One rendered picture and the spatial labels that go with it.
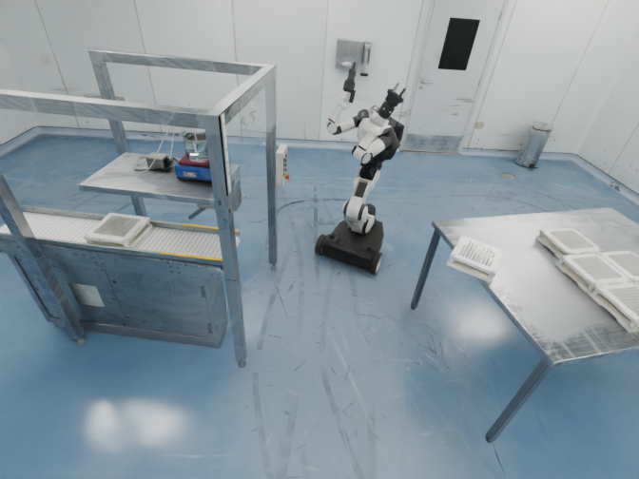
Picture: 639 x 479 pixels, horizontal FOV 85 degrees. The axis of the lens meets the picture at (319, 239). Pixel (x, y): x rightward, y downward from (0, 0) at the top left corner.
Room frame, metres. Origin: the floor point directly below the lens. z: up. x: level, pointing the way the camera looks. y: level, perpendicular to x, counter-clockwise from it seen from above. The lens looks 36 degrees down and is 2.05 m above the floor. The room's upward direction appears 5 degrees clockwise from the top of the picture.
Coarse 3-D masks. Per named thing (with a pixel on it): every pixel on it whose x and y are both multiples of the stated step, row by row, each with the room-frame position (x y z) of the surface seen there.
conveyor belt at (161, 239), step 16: (32, 224) 1.59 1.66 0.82; (48, 224) 1.60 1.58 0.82; (64, 224) 1.62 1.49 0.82; (80, 224) 1.63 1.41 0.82; (80, 240) 1.48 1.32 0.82; (144, 240) 1.53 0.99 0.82; (160, 240) 1.54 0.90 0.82; (176, 240) 1.55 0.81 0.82; (192, 240) 1.56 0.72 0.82; (208, 240) 1.57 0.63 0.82; (208, 256) 1.44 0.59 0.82
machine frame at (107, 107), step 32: (96, 64) 2.34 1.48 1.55; (160, 64) 2.31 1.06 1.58; (192, 64) 2.30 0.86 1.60; (224, 64) 2.29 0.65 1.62; (256, 64) 2.32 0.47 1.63; (0, 96) 1.35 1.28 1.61; (32, 96) 1.35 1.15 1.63; (64, 96) 1.38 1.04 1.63; (0, 192) 1.37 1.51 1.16; (224, 192) 1.30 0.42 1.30; (224, 224) 1.30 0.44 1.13; (32, 256) 1.37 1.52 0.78; (224, 256) 1.30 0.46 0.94; (64, 320) 1.37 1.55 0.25
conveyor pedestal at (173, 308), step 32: (32, 288) 1.49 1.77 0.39; (64, 288) 1.48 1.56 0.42; (96, 288) 1.47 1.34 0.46; (128, 288) 1.46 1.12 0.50; (160, 288) 1.45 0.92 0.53; (192, 288) 1.43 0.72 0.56; (96, 320) 1.48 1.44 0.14; (128, 320) 1.46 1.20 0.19; (160, 320) 1.45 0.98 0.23; (192, 320) 1.44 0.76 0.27; (224, 320) 1.56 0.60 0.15
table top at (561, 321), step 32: (448, 224) 1.95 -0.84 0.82; (480, 224) 1.98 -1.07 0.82; (512, 224) 2.02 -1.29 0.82; (544, 224) 2.05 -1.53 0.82; (576, 224) 2.09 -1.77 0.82; (608, 224) 2.12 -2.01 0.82; (512, 256) 1.66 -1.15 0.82; (544, 256) 1.69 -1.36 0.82; (512, 288) 1.38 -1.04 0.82; (544, 288) 1.40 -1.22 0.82; (576, 288) 1.42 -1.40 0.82; (512, 320) 1.17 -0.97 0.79; (544, 320) 1.16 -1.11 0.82; (576, 320) 1.18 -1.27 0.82; (608, 320) 1.20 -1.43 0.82; (544, 352) 0.98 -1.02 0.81; (576, 352) 0.99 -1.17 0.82; (608, 352) 1.01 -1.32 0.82
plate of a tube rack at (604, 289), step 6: (630, 282) 1.41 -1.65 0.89; (594, 288) 1.36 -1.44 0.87; (600, 288) 1.35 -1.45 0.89; (606, 288) 1.35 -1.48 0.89; (612, 288) 1.36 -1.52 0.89; (606, 294) 1.31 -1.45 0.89; (612, 300) 1.27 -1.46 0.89; (618, 300) 1.27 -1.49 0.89; (618, 306) 1.23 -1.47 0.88; (624, 306) 1.23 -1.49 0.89; (636, 306) 1.24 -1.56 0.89; (624, 312) 1.20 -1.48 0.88; (630, 312) 1.19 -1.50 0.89; (630, 318) 1.16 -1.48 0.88; (636, 318) 1.15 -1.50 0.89; (636, 324) 1.13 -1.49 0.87
